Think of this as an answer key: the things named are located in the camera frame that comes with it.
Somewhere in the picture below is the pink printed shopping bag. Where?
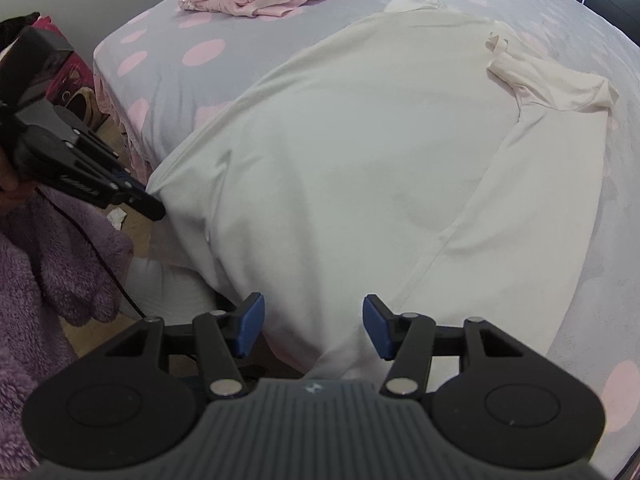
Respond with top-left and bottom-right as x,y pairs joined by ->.
30,14 -> 110,133

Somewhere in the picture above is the white rounded object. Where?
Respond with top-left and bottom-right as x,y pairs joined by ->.
125,257 -> 221,322

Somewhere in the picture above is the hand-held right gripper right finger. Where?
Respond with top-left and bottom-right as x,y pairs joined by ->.
363,294 -> 531,400

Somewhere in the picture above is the black cable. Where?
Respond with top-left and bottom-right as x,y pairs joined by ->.
35,185 -> 148,320

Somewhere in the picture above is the grey pink-dotted bedsheet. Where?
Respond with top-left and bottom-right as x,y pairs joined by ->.
92,0 -> 640,466

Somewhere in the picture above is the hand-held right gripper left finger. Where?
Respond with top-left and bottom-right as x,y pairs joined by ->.
102,293 -> 265,401

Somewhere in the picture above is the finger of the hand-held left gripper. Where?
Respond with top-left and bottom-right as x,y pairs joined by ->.
50,105 -> 147,193
30,147 -> 167,221

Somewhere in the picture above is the white t-shirt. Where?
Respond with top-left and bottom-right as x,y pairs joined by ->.
145,0 -> 621,381

